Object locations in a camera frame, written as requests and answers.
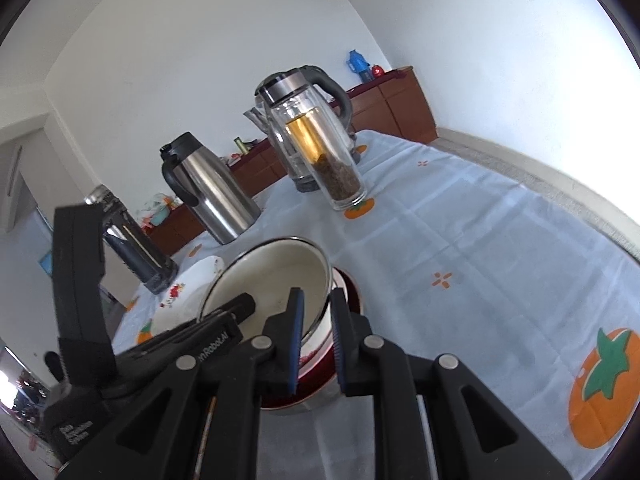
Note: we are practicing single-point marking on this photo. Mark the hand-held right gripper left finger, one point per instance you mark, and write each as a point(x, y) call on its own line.
point(296, 340)

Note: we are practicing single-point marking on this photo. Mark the blue jug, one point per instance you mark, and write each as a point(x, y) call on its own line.
point(357, 62)

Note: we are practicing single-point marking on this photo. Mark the black bag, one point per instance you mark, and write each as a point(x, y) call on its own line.
point(52, 364)

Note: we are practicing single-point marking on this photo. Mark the glass tea bottle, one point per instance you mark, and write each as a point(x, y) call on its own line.
point(335, 175)

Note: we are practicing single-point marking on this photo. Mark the brown wooden sideboard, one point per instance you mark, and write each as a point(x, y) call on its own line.
point(400, 105)

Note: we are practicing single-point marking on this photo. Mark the white plate with red flowers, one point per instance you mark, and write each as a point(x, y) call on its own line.
point(182, 307)

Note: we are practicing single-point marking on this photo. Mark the stainless steel bowl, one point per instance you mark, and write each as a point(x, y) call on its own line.
point(310, 385)

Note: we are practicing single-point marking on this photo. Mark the fluorescent tube lamp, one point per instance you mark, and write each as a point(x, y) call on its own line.
point(15, 170)

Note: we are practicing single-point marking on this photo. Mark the colourful clutter pile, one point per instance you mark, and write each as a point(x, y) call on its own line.
point(160, 212)

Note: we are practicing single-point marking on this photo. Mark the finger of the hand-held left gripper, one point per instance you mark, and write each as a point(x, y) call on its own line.
point(200, 324)
point(245, 304)

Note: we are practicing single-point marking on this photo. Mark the stainless steel electric kettle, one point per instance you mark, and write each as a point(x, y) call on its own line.
point(345, 105)

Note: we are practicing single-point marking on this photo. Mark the small red jar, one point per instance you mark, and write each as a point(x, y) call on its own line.
point(377, 71)

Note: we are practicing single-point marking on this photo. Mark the dark worn thermos flask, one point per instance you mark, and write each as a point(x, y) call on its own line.
point(140, 255)

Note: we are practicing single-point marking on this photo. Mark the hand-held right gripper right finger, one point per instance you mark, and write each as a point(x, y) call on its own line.
point(340, 345)

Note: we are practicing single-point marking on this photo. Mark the white enamel bowl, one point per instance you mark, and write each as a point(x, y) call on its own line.
point(270, 275)

